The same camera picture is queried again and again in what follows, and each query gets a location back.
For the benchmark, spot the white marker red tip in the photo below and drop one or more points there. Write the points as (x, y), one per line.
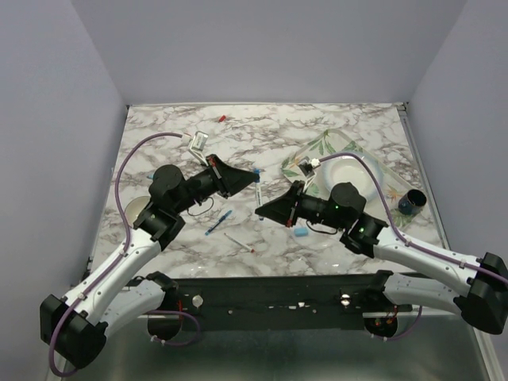
(241, 244)

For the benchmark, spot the teal bowl white inside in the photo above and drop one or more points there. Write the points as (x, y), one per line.
(134, 208)

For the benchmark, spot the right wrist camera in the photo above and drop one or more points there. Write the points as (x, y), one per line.
(307, 165)

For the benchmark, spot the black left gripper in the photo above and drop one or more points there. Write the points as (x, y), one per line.
(226, 178)

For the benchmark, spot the aluminium frame rail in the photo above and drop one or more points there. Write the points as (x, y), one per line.
(404, 118)

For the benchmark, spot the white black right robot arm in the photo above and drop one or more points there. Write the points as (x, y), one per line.
(473, 287)

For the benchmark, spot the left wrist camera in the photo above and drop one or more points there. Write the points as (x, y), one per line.
(198, 141)

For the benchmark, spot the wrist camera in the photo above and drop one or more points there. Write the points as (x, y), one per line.
(307, 165)
(198, 141)

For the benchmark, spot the blue transparent gel pen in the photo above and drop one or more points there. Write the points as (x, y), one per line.
(218, 222)

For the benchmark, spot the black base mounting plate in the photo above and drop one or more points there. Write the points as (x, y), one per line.
(276, 303)

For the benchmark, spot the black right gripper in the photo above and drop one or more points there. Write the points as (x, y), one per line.
(284, 209)

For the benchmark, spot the floral leaf pattern tray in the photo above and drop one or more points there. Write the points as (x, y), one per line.
(332, 141)

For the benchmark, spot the light blue eraser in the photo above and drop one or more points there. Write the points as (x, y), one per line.
(301, 232)

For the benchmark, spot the dark blue mug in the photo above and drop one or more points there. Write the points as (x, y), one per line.
(412, 202)

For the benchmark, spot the white plate blue rim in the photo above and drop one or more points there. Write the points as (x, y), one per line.
(346, 169)

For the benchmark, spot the white marker blue end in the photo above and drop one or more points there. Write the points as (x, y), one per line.
(259, 198)

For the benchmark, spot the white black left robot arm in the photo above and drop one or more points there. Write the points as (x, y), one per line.
(76, 325)

